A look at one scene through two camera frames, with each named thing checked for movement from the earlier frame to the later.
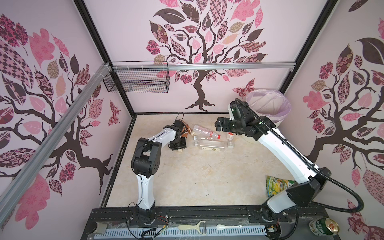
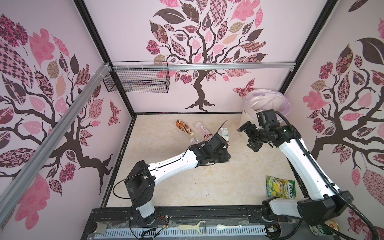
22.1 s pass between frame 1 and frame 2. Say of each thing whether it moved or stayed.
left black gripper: moved
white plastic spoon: stayed
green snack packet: stayed
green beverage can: stayed
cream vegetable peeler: stayed
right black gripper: moved
